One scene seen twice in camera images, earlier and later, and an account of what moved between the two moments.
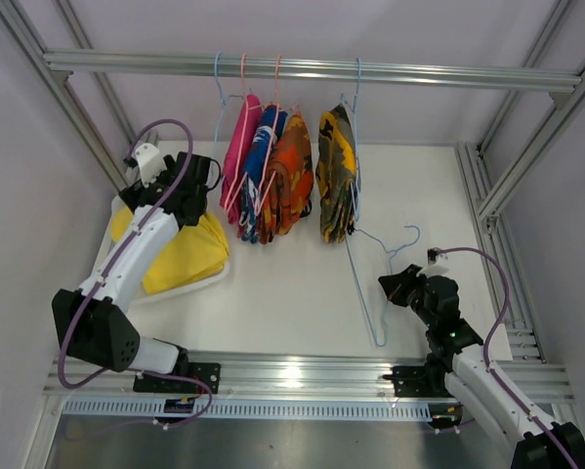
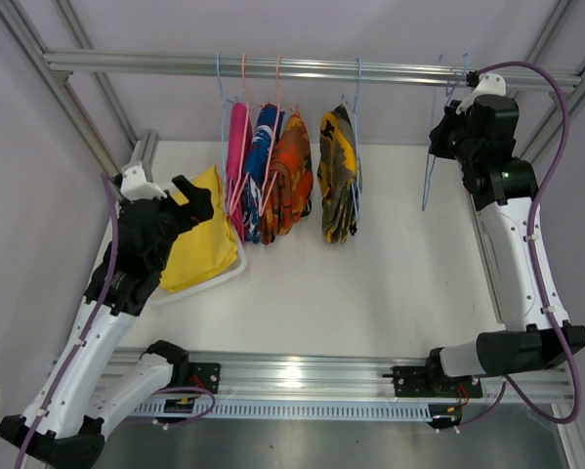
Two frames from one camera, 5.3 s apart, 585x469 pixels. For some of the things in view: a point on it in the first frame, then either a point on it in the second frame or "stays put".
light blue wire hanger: [390, 266] -> [434, 162]
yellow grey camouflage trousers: [336, 171] stays put
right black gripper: [396, 284] -> [438, 136]
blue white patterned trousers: [270, 124] stays put
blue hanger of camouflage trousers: [355, 106] stays put
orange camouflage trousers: [290, 178] stays put
